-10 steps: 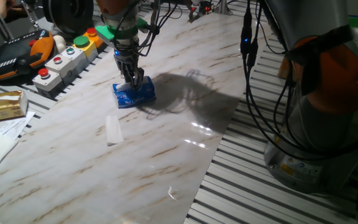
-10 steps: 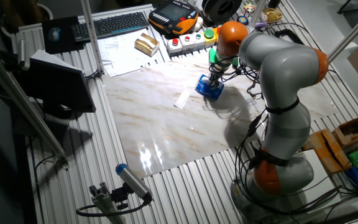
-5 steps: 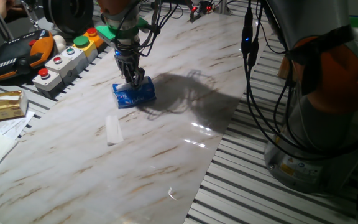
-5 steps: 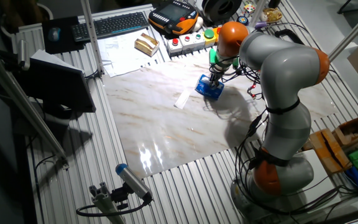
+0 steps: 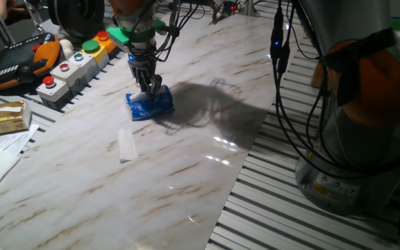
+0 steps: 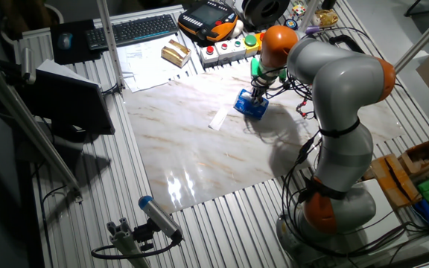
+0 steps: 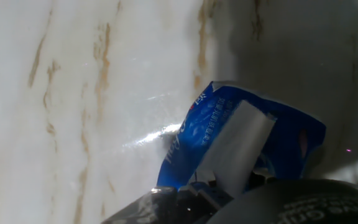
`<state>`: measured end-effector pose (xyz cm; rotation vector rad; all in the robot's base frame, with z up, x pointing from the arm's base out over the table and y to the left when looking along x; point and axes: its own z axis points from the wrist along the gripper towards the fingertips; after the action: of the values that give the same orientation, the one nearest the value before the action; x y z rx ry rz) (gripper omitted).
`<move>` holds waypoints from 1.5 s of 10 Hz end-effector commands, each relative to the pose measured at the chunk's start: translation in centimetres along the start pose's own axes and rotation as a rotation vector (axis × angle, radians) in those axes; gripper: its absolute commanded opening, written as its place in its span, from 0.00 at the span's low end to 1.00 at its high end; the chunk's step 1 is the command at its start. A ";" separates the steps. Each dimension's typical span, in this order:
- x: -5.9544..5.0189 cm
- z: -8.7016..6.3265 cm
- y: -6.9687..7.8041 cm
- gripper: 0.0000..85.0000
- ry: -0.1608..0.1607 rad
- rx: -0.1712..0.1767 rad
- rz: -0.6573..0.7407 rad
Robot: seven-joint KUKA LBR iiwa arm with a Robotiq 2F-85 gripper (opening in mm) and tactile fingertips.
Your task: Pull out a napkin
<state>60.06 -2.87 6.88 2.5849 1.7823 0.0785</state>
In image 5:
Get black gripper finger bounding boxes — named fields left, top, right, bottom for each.
left=135, top=69, right=152, bottom=94
left=144, top=67, right=163, bottom=97

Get folded white paper napkin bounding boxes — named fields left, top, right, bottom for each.
left=117, top=128, right=139, bottom=163

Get white paper napkin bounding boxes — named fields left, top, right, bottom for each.
left=128, top=90, right=152, bottom=103
left=117, top=128, right=139, bottom=163

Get yellow box green button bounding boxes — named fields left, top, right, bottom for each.
left=81, top=40, right=110, bottom=70

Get white egg-shaped object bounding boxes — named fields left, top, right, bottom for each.
left=59, top=38, right=75, bottom=60

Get brown cardboard box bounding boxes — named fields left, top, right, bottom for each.
left=310, top=62, right=326, bottom=88

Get black round spool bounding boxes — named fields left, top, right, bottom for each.
left=47, top=0, right=106, bottom=39

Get marble pattern table mat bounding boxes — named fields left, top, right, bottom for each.
left=0, top=12, right=294, bottom=250

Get gold tissue box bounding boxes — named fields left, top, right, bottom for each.
left=0, top=100, right=33, bottom=137

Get black cable connector blue light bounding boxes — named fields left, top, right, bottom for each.
left=269, top=6, right=291, bottom=76

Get white box two small buttons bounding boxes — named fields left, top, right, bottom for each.
left=49, top=51, right=100, bottom=97

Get black orange teach pendant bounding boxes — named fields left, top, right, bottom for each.
left=0, top=33, right=61, bottom=93

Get orange box red button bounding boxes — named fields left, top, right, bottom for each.
left=92, top=30, right=121, bottom=60

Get small black device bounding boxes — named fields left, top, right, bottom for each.
left=212, top=0, right=242, bottom=25

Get printed white paper sheet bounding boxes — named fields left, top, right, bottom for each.
left=0, top=123, right=40, bottom=157

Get person forearm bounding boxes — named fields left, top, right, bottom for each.
left=0, top=0, right=31, bottom=38

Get blue tissue pack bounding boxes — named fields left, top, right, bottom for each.
left=125, top=84, right=176, bottom=122

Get black wrist cable bundle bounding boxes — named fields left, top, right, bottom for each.
left=125, top=0, right=208, bottom=63

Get white box large red button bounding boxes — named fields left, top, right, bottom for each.
left=35, top=75, right=72, bottom=111

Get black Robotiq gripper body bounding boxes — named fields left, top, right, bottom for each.
left=127, top=48, right=158, bottom=72

